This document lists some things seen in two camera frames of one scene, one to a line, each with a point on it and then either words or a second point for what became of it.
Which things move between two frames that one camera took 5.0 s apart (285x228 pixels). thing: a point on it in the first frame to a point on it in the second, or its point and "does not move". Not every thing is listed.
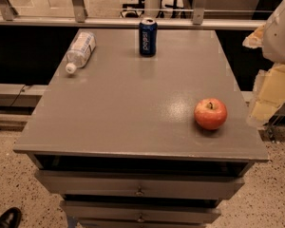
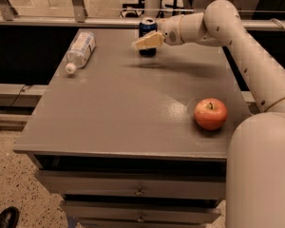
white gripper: (280, 35) to (171, 30)
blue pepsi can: (147, 37) does not move
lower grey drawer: (137, 212) does not move
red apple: (210, 113) does not move
